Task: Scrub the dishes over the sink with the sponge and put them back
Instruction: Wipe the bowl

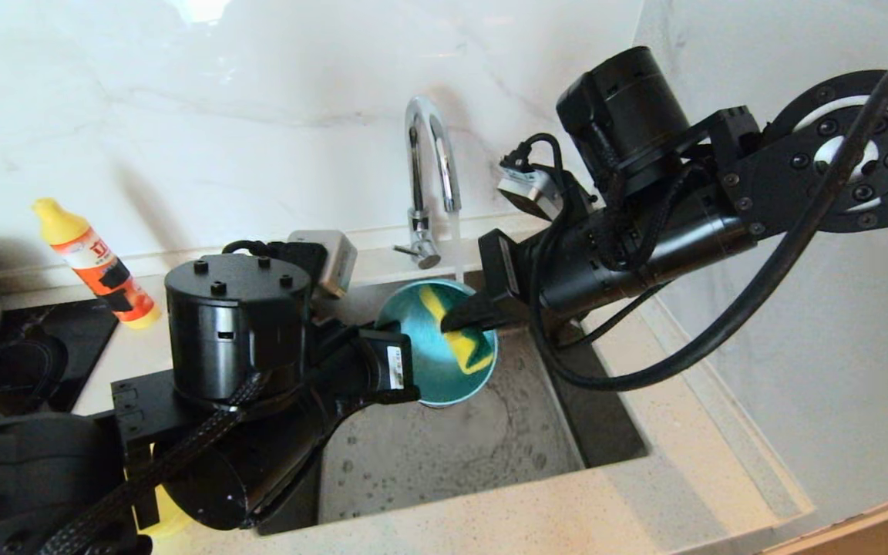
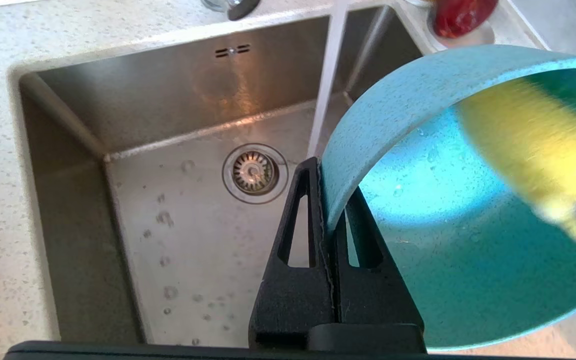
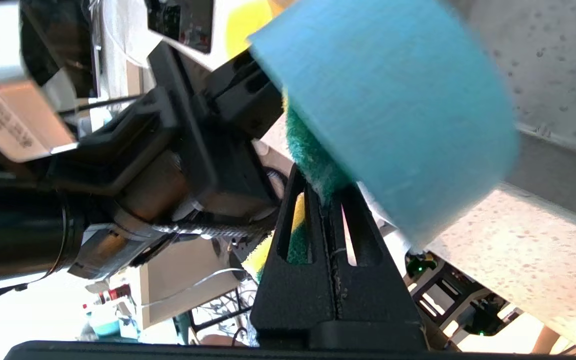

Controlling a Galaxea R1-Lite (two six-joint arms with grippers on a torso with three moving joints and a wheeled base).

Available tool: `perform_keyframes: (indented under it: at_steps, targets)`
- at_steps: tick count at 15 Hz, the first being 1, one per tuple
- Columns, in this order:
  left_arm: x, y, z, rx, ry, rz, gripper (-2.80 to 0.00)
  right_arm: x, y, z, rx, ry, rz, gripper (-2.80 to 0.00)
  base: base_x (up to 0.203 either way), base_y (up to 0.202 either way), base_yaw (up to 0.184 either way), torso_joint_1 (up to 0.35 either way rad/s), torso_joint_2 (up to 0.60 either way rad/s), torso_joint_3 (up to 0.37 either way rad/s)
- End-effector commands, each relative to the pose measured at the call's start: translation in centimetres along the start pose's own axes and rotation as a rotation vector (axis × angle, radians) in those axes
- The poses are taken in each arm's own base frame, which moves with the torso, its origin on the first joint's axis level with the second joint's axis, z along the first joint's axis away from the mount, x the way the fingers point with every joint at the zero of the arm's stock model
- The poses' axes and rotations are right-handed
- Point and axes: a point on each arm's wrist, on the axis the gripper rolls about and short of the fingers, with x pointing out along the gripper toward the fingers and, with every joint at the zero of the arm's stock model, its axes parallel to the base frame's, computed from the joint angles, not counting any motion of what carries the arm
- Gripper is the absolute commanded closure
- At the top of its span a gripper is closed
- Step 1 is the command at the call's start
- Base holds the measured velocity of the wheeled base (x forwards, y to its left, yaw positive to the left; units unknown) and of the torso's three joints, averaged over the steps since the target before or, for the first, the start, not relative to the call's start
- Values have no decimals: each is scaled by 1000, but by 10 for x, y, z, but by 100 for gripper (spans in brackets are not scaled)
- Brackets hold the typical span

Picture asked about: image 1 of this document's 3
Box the yellow plastic bowl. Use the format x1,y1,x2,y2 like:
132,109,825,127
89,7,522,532
136,486,192,539

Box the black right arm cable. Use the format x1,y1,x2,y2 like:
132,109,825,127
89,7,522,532
527,54,888,392

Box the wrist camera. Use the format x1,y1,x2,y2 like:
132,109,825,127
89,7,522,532
497,156,566,222
287,228,358,301

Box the chrome gooseneck faucet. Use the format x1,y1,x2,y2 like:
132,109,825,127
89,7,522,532
393,96,463,271

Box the blue plastic bowl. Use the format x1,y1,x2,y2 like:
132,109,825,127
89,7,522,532
375,278,500,409

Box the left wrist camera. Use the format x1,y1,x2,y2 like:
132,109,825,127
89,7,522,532
287,228,358,301

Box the stainless steel sink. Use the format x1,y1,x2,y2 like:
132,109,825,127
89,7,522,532
257,262,651,537

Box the orange dish soap bottle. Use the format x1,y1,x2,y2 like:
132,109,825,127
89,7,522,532
32,197,162,331

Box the green and yellow sponge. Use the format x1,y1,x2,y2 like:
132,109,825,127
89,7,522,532
422,283,496,375

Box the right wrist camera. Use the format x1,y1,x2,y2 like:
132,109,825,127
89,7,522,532
497,156,566,222

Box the black induction cooktop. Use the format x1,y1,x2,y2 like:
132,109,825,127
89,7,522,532
0,299,118,421

